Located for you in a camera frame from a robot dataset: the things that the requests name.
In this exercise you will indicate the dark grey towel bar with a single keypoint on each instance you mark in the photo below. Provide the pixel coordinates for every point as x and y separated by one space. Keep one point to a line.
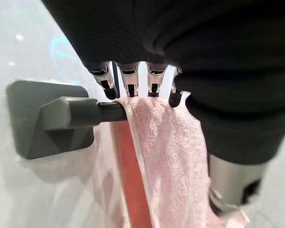
61 118

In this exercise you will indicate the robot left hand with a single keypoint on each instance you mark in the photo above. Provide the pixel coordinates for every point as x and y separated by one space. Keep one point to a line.
204 59

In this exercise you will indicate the pink terry towel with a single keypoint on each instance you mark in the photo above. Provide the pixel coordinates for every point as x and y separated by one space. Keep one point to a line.
166 164

